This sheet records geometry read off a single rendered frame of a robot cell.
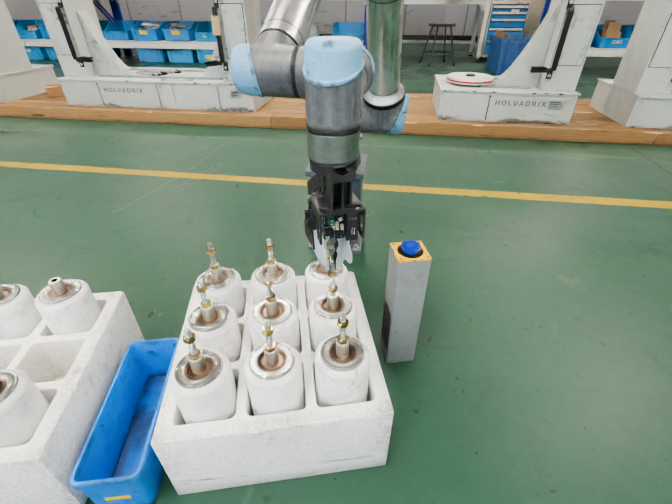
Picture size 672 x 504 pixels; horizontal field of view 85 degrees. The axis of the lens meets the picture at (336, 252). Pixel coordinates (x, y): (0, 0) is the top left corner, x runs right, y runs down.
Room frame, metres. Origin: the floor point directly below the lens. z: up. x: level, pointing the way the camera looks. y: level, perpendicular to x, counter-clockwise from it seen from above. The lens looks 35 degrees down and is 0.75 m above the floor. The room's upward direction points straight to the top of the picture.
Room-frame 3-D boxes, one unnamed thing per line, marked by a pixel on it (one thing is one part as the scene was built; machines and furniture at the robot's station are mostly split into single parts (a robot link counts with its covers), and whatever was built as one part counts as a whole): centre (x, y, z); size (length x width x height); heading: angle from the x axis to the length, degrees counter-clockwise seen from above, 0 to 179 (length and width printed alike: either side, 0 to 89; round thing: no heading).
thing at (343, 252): (0.52, -0.02, 0.39); 0.06 x 0.03 x 0.09; 15
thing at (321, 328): (0.54, 0.01, 0.16); 0.10 x 0.10 x 0.18
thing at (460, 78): (2.71, -0.90, 0.29); 0.30 x 0.30 x 0.06
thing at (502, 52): (4.86, -2.03, 0.18); 0.50 x 0.41 x 0.37; 176
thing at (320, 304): (0.54, 0.01, 0.25); 0.08 x 0.08 x 0.01
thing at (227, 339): (0.50, 0.24, 0.16); 0.10 x 0.10 x 0.18
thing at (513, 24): (5.90, -2.26, 0.34); 0.59 x 0.47 x 0.69; 172
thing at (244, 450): (0.52, 0.12, 0.09); 0.39 x 0.39 x 0.18; 8
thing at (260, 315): (0.52, 0.12, 0.25); 0.08 x 0.08 x 0.01
